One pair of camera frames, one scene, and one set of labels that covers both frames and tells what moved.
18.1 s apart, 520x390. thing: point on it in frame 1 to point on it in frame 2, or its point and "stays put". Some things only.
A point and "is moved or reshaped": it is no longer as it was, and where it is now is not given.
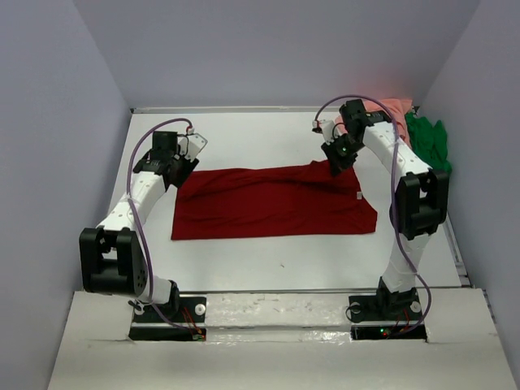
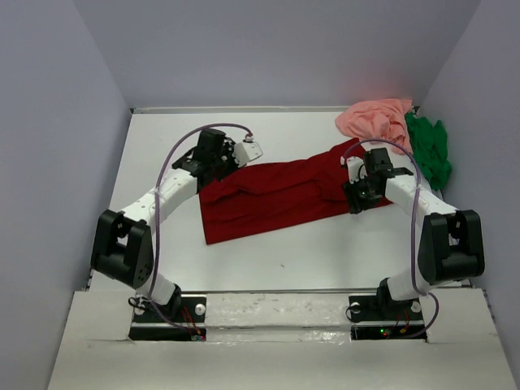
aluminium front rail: x=279 y=290 stays put
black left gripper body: x=184 y=166 to x=225 y=163
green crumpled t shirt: x=429 y=142 stays put
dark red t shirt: x=240 y=202 is moved or reshaped
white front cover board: x=279 y=342 stays put
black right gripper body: x=343 y=151 to x=360 y=195
